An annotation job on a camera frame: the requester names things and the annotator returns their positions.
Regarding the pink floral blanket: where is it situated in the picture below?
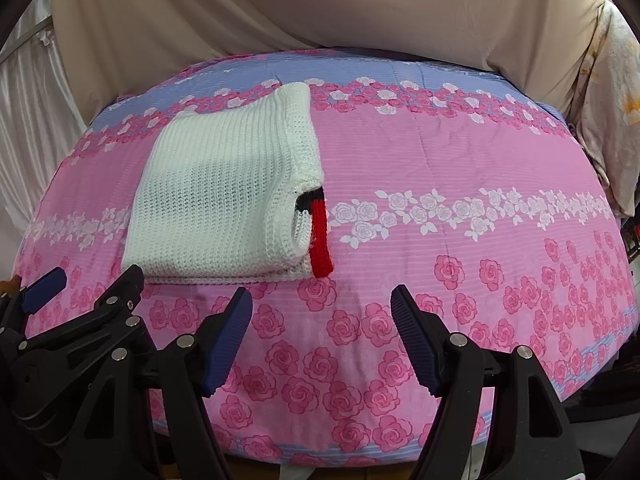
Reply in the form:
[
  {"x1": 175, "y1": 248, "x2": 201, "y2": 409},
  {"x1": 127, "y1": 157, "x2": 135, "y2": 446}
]
[{"x1": 10, "y1": 47, "x2": 633, "y2": 468}]

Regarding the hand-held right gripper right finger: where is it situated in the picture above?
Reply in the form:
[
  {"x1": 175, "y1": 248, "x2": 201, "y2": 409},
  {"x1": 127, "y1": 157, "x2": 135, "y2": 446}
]
[{"x1": 390, "y1": 284, "x2": 588, "y2": 480}]

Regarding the white curtain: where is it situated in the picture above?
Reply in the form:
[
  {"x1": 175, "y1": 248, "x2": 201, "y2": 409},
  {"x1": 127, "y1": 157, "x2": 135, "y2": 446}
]
[{"x1": 0, "y1": 0, "x2": 103, "y2": 281}]

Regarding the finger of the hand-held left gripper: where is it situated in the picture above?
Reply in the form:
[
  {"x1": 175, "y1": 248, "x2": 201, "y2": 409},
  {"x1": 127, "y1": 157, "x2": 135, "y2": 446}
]
[
  {"x1": 30, "y1": 264, "x2": 153, "y2": 361},
  {"x1": 0, "y1": 266, "x2": 69, "y2": 333}
]

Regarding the white knit sweater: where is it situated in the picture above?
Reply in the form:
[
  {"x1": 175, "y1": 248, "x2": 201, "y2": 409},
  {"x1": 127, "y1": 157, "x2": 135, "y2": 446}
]
[{"x1": 122, "y1": 81, "x2": 331, "y2": 286}]

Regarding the beige sheet backdrop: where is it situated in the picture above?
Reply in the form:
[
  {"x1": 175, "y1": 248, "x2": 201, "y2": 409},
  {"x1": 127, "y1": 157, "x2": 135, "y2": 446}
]
[{"x1": 50, "y1": 0, "x2": 608, "y2": 106}]

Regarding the cream floral cloth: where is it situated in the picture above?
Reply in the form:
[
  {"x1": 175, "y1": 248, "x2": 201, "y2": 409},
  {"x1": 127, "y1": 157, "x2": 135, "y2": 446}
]
[{"x1": 570, "y1": 0, "x2": 640, "y2": 218}]

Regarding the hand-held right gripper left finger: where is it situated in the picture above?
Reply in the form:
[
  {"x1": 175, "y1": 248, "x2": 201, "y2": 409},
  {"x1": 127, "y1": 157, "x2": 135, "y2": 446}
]
[{"x1": 70, "y1": 286, "x2": 254, "y2": 480}]

